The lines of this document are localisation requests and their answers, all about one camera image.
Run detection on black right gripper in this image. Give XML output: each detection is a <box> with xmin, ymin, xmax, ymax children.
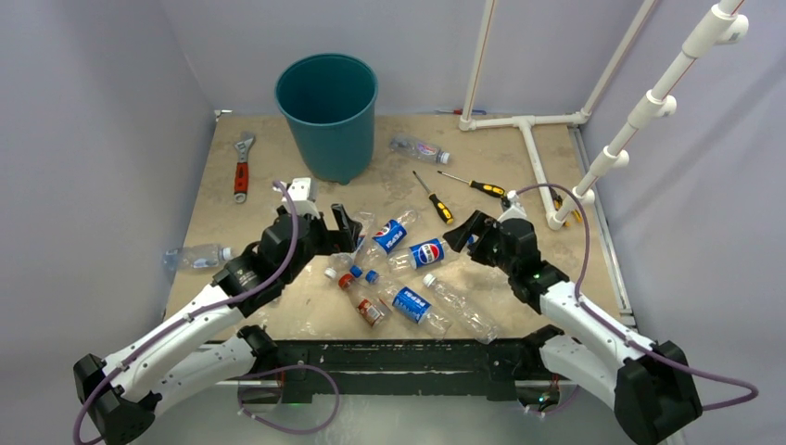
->
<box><xmin>443</xmin><ymin>210</ymin><xmax>516</xmax><ymax>276</ymax></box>

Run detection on pepsi bottle blue cap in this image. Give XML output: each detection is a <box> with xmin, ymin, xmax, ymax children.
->
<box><xmin>387</xmin><ymin>237</ymin><xmax>460</xmax><ymax>275</ymax></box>
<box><xmin>352</xmin><ymin>267</ymin><xmax>453</xmax><ymax>338</ymax></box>

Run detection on clear crushed bottle white cap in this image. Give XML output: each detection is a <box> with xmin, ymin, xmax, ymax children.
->
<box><xmin>423</xmin><ymin>273</ymin><xmax>499</xmax><ymax>345</ymax></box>

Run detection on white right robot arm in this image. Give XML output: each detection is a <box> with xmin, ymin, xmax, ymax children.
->
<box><xmin>444</xmin><ymin>210</ymin><xmax>704</xmax><ymax>444</ymax></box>

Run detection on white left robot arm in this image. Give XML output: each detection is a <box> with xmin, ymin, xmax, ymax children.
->
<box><xmin>72</xmin><ymin>204</ymin><xmax>367</xmax><ymax>444</ymax></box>

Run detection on teal plastic bin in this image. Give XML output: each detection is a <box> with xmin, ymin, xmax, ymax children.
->
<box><xmin>274</xmin><ymin>53</ymin><xmax>378</xmax><ymax>184</ymax></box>

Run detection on clear bottle red white label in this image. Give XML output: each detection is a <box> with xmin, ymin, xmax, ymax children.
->
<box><xmin>323</xmin><ymin>210</ymin><xmax>376</xmax><ymax>279</ymax></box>

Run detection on long yellow black screwdriver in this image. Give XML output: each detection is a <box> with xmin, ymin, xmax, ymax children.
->
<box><xmin>437</xmin><ymin>171</ymin><xmax>506</xmax><ymax>198</ymax></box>

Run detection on short yellow black screwdriver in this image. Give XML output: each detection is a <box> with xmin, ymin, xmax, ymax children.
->
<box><xmin>412</xmin><ymin>171</ymin><xmax>454</xmax><ymax>225</ymax></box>

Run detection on upper Pepsi bottle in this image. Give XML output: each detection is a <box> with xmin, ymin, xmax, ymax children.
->
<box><xmin>356</xmin><ymin>209</ymin><xmax>419</xmax><ymax>269</ymax></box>

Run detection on red cap small bottle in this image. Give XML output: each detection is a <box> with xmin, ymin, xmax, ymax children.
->
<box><xmin>337</xmin><ymin>273</ymin><xmax>389</xmax><ymax>328</ymax></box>

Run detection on clear bottle purple label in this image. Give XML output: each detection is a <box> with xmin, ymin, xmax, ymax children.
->
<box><xmin>388</xmin><ymin>134</ymin><xmax>450</xmax><ymax>165</ymax></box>

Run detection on red blue pen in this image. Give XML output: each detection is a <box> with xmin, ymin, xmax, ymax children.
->
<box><xmin>434</xmin><ymin>108</ymin><xmax>488</xmax><ymax>116</ymax></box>

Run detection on clear bottle at left edge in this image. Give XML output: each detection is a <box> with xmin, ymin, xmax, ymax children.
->
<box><xmin>163</xmin><ymin>243</ymin><xmax>235</xmax><ymax>271</ymax></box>

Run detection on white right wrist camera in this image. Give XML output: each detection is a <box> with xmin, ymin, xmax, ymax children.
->
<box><xmin>497</xmin><ymin>190</ymin><xmax>527</xmax><ymax>223</ymax></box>

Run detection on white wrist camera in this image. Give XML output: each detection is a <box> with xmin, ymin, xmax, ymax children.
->
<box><xmin>286</xmin><ymin>177</ymin><xmax>320</xmax><ymax>219</ymax></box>
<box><xmin>497</xmin><ymin>190</ymin><xmax>527</xmax><ymax>223</ymax></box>

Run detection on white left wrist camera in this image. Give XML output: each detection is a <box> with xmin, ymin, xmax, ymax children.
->
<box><xmin>286</xmin><ymin>177</ymin><xmax>320</xmax><ymax>219</ymax></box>

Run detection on yellow handled pliers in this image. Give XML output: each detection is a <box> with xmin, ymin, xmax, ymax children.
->
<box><xmin>549</xmin><ymin>188</ymin><xmax>583</xmax><ymax>223</ymax></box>

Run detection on red handled adjustable wrench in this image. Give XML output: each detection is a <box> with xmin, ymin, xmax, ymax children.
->
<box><xmin>234</xmin><ymin>132</ymin><xmax>256</xmax><ymax>204</ymax></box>

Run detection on black metal base frame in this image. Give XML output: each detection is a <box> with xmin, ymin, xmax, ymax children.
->
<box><xmin>250</xmin><ymin>337</ymin><xmax>551</xmax><ymax>403</ymax></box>

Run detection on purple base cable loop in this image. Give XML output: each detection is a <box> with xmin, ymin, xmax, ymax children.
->
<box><xmin>236</xmin><ymin>364</ymin><xmax>341</xmax><ymax>438</ymax></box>

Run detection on white PVC pipe frame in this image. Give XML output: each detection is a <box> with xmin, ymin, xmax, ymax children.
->
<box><xmin>458</xmin><ymin>0</ymin><xmax>751</xmax><ymax>232</ymax></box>

